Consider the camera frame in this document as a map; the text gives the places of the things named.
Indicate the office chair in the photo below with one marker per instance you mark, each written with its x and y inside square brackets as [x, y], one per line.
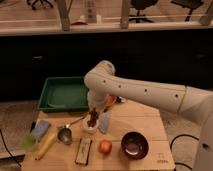
[190, 4]
[43, 3]
[141, 5]

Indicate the office chair centre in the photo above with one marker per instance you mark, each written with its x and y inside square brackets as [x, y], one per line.
[141, 5]

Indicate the green plastic cup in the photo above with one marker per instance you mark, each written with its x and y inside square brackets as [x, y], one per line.
[29, 142]

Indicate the metal ladle spoon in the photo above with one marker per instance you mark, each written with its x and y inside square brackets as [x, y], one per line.
[64, 134]

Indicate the dark purple grapes bunch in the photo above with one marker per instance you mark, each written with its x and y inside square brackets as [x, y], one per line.
[93, 118]

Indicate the yellow banana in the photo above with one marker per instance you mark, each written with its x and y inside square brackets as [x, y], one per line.
[49, 141]

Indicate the black rectangular box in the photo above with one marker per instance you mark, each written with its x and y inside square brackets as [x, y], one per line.
[82, 156]

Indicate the blue sponge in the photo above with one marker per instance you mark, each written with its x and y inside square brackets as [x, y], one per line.
[40, 130]

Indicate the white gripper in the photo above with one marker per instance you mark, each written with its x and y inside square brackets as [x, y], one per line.
[97, 101]

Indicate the orange bowl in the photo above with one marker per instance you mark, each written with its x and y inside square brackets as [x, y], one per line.
[111, 100]

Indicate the office chair left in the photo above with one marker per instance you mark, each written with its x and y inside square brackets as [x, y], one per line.
[43, 3]

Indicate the dark brown bowl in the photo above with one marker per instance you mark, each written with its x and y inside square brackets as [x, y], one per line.
[134, 145]

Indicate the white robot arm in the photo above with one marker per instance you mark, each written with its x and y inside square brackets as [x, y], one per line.
[191, 103]

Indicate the green plastic tray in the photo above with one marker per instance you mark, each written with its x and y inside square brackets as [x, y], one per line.
[63, 94]

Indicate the office chair right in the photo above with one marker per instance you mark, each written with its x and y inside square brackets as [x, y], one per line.
[190, 4]

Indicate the light blue cloth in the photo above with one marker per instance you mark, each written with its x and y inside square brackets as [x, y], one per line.
[104, 122]

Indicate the orange fruit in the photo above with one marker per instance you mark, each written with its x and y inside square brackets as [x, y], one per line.
[105, 146]

